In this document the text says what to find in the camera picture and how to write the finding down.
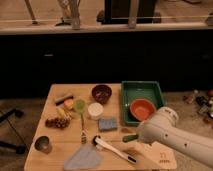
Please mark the grey blue cloth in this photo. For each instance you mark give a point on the grey blue cloth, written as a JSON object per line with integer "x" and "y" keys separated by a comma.
{"x": 86, "y": 157}

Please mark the white round container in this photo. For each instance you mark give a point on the white round container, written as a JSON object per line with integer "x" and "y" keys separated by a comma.
{"x": 95, "y": 111}

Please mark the purple bowl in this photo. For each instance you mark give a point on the purple bowl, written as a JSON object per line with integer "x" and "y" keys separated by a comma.
{"x": 101, "y": 93}

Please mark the yellow corn toy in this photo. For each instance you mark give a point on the yellow corn toy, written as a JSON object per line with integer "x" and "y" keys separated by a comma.
{"x": 62, "y": 113}

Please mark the orange fruit toy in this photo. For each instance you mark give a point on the orange fruit toy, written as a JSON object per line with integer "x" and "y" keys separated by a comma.
{"x": 68, "y": 104}

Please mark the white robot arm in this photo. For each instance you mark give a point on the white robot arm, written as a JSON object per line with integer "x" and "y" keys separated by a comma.
{"x": 161, "y": 127}

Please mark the blue sponge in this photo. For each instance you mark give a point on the blue sponge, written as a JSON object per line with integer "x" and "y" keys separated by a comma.
{"x": 107, "y": 124}

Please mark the orange bowl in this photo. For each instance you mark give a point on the orange bowl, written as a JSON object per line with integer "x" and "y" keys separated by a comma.
{"x": 142, "y": 109}

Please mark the metal cup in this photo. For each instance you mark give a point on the metal cup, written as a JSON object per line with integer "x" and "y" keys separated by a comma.
{"x": 43, "y": 144}

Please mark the brown sushi toy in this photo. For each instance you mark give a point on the brown sushi toy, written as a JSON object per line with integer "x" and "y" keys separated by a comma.
{"x": 60, "y": 100}

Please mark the green pepper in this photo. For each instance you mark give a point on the green pepper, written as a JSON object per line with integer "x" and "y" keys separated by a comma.
{"x": 129, "y": 138}

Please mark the green plastic tray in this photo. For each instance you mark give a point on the green plastic tray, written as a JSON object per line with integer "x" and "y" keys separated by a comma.
{"x": 132, "y": 90}

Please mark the white handled brush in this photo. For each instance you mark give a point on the white handled brush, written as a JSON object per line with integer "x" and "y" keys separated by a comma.
{"x": 97, "y": 140}

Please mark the bunch of dark grapes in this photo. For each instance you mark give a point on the bunch of dark grapes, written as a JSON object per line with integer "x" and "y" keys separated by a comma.
{"x": 57, "y": 122}

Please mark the green spatula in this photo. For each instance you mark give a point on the green spatula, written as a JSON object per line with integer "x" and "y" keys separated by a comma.
{"x": 79, "y": 107}

